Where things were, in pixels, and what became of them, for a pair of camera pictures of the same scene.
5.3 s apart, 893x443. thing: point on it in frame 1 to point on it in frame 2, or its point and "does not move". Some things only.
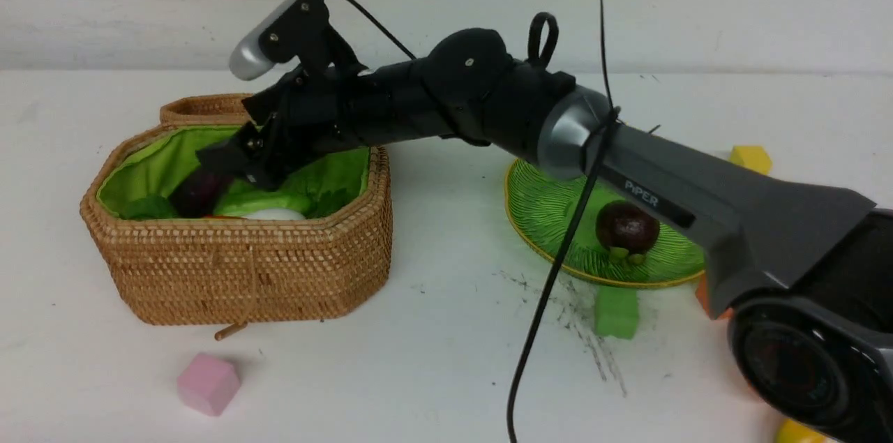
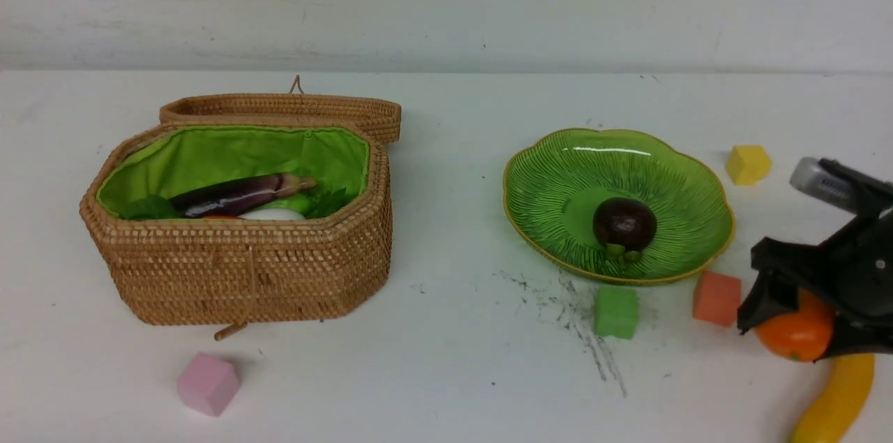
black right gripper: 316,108 to 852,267
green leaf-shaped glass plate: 541,205 does not move
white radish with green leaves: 274,214 does not move
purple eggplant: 198,193 to 236,198
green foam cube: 615,312 does not move
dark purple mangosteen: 626,230 does not move
